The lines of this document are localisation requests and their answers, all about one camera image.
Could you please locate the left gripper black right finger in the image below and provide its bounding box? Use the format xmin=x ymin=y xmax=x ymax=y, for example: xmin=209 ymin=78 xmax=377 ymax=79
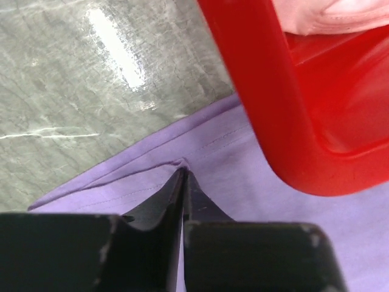
xmin=184 ymin=172 xmax=347 ymax=291

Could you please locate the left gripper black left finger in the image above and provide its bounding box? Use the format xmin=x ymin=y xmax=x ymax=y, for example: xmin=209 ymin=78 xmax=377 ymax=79
xmin=1 ymin=169 xmax=184 ymax=291

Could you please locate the lavender t shirt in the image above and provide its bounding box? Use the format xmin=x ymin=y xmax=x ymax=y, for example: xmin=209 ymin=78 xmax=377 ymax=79
xmin=29 ymin=95 xmax=388 ymax=291

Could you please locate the red plastic bin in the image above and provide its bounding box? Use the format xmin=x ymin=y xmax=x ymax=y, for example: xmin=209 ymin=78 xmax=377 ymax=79
xmin=199 ymin=1 xmax=388 ymax=196

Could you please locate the white crumpled t shirt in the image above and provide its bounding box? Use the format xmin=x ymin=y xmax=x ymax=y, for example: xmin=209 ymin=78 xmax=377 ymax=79
xmin=272 ymin=0 xmax=388 ymax=35

